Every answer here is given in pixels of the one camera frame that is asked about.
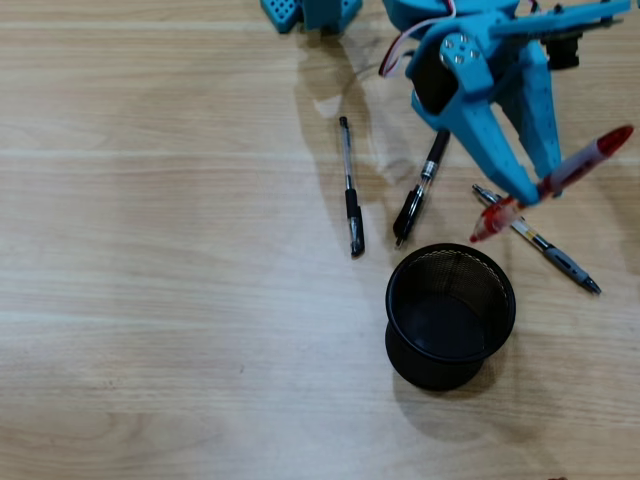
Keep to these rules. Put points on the blue gripper with motor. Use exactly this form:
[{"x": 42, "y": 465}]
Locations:
[{"x": 472, "y": 107}]

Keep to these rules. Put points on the red retractable pen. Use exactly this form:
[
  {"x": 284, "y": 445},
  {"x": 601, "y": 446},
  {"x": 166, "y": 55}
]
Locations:
[{"x": 580, "y": 162}]

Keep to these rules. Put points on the black retractable pen black grip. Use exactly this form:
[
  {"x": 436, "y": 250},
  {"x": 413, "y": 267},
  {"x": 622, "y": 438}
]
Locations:
[{"x": 415, "y": 197}]

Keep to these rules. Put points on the clear retractable pen grey grip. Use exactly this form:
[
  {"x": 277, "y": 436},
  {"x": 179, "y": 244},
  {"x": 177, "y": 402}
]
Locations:
[{"x": 560, "y": 260}]

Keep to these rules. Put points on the clear stick pen black cap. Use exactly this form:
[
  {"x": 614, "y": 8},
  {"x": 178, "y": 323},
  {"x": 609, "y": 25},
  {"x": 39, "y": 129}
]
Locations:
[{"x": 352, "y": 205}]

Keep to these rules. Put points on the blue perforated robot base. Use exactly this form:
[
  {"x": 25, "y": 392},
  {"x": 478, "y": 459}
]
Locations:
[{"x": 280, "y": 12}]

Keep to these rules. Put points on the black mesh pen holder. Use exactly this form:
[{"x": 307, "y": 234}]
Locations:
[{"x": 430, "y": 372}]

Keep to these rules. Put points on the blue-mounted wrist camera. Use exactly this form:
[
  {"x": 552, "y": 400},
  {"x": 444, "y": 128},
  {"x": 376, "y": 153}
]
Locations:
[{"x": 562, "y": 52}]

